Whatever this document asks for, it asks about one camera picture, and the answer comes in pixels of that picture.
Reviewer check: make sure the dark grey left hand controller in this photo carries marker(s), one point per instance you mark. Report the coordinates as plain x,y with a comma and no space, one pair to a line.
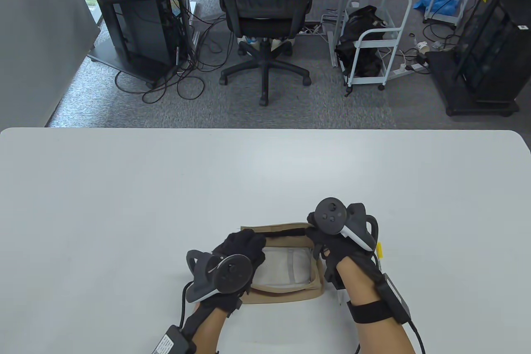
234,273

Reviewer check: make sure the person's right forearm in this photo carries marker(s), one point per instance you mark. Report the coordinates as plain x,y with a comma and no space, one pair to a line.
365,283

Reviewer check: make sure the dark grey hand controller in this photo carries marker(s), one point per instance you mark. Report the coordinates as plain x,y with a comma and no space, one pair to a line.
330,215
234,273

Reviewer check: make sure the black computer tower cart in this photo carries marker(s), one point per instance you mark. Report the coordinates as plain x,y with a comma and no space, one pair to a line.
141,26

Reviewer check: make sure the person's left hand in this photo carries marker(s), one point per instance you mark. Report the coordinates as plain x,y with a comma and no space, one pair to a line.
244,246

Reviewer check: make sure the white power strip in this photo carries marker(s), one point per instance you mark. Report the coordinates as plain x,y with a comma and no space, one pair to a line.
311,31
400,71

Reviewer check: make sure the yellow capped twist pen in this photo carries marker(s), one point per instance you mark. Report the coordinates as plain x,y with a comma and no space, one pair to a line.
378,252

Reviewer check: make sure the white metal trolley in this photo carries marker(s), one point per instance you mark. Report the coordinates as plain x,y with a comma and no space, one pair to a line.
396,34

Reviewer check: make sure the black wheeled platform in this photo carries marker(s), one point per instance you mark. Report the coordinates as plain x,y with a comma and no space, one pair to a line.
452,88

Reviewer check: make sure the person's left forearm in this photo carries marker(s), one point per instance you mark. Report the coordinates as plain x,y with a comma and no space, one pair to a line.
209,331

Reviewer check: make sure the black backpack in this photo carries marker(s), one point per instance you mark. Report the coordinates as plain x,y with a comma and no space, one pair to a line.
363,26

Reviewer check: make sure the blue plastic bag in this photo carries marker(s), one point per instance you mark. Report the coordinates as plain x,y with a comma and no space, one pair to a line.
437,1

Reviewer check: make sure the beige fabric pen pouch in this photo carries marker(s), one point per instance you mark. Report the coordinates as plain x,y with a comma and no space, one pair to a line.
286,294

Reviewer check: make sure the black equipment case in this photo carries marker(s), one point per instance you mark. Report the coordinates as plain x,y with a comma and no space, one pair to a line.
498,38

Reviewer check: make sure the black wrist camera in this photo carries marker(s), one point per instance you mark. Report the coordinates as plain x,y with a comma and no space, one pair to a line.
239,302

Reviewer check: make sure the black labelled sensor box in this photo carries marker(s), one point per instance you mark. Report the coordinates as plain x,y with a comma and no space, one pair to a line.
168,341
396,298

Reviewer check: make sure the dark grey right hand controller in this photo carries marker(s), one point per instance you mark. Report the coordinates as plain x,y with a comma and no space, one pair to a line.
330,215

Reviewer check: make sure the person's right hand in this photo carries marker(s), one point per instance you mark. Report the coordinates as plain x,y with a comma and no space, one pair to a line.
332,246

